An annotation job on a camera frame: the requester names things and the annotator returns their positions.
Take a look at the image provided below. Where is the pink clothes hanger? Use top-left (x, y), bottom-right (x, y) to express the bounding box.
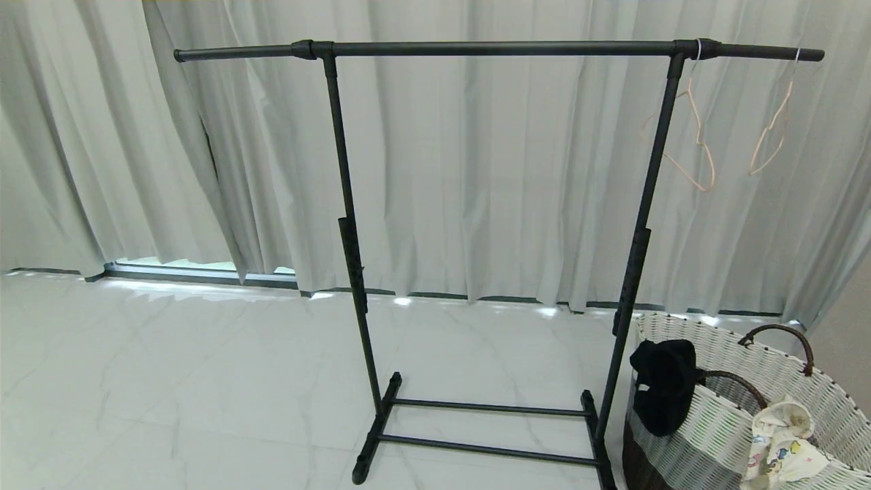
top-left (749, 65), bottom-right (797, 176)
top-left (640, 58), bottom-right (717, 193)

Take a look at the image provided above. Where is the cream printed garment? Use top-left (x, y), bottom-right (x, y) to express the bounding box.
top-left (740, 396), bottom-right (831, 490)

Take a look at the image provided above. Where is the window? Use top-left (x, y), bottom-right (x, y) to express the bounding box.
top-left (102, 256), bottom-right (300, 291)

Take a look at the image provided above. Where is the white curtain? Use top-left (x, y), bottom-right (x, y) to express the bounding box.
top-left (143, 0), bottom-right (871, 334)
top-left (0, 0), bottom-right (244, 283)

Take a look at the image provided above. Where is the white laundry basket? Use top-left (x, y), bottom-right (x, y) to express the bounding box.
top-left (623, 313), bottom-right (871, 490)

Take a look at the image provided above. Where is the black garment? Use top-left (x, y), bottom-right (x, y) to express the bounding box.
top-left (629, 339), bottom-right (706, 438)

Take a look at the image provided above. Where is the black clothes rack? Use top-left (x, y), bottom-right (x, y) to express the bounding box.
top-left (174, 38), bottom-right (825, 490)

